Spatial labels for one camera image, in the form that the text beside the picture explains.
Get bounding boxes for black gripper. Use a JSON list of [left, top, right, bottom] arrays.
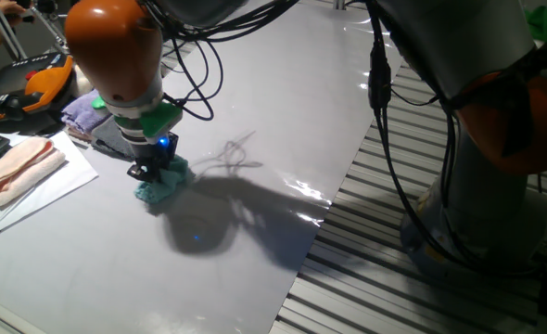
[[127, 132, 181, 183]]

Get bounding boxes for teal microfibre cloth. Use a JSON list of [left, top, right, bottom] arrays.
[[134, 155, 196, 205]]

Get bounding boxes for grey folded cloth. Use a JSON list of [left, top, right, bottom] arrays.
[[91, 115, 138, 161]]

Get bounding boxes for purple folded cloth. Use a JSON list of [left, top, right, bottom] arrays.
[[60, 88, 112, 135]]

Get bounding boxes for pink folded cloth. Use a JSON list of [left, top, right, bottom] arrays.
[[0, 148, 67, 208], [0, 135, 56, 196]]

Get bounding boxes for bystander hand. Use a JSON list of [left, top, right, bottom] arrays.
[[0, 0, 28, 24]]

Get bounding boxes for white printed paper sheet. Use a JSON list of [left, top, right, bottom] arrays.
[[0, 130, 99, 242]]

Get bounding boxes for glossy white table sheet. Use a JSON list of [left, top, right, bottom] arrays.
[[0, 0, 404, 334]]

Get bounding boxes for white egg-shaped object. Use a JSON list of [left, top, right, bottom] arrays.
[[71, 64, 94, 98]]

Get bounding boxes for black and orange teach pendant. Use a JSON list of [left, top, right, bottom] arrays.
[[0, 51, 78, 125]]

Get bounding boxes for silver tripod leg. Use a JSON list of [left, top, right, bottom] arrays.
[[34, 6, 69, 55], [0, 0, 28, 60]]

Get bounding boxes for green printed wrist mount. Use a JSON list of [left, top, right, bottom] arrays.
[[91, 95, 184, 145]]

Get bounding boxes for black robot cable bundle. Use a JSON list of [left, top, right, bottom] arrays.
[[138, 0, 547, 279]]

